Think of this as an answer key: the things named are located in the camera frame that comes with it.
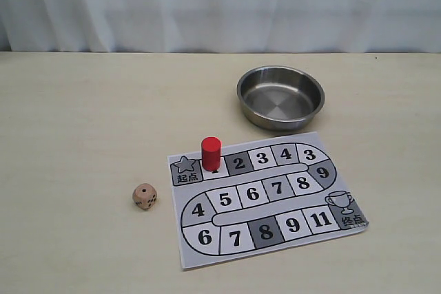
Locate red cylinder game piece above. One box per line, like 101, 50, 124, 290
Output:
201, 136, 221, 171

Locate stainless steel round bowl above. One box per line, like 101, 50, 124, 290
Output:
236, 65, 325, 132

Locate wooden die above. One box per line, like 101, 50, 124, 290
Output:
132, 183, 158, 210

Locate paper game board sheet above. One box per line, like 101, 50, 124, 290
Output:
167, 132, 369, 269

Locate white curtain backdrop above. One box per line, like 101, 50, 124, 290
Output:
1, 0, 440, 53

